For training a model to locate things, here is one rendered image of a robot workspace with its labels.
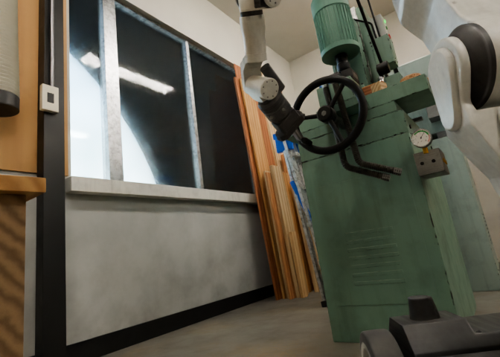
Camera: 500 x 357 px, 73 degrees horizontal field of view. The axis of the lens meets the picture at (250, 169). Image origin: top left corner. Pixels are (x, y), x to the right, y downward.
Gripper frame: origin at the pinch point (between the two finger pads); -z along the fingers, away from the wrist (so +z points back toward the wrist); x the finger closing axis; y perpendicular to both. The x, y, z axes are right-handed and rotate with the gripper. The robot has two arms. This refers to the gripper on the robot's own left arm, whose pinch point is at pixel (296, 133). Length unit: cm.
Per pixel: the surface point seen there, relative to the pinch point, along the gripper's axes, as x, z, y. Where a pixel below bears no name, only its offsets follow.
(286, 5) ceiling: 155, -51, 212
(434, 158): 20.8, -27.1, -31.5
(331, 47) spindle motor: 49, -6, 28
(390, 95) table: 35.3, -16.3, -8.5
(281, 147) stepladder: 19, -67, 90
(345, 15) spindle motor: 65, -2, 31
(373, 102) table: 31.0, -16.4, -3.3
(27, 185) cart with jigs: -52, 60, -35
